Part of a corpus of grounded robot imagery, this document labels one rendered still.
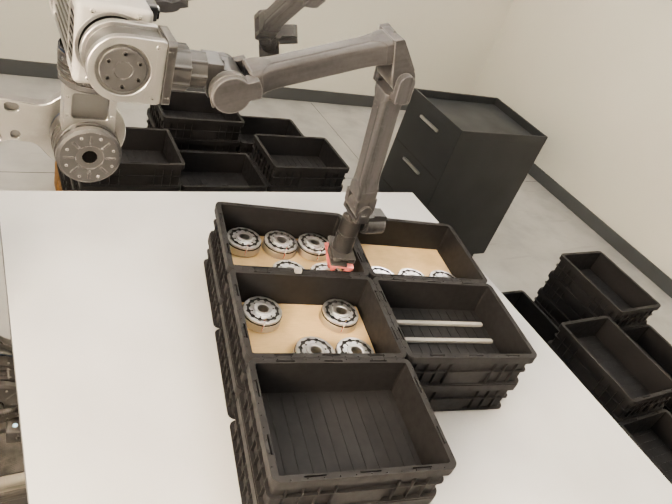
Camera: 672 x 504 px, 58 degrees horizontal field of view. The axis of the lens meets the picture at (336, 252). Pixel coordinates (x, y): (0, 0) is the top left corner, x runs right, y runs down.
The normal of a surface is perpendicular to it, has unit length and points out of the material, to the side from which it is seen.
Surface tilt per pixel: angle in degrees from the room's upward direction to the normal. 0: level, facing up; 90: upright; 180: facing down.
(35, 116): 90
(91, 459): 0
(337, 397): 0
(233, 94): 95
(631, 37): 90
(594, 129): 90
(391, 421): 0
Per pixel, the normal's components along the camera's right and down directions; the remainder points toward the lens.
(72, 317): 0.29, -0.77
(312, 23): 0.42, 0.63
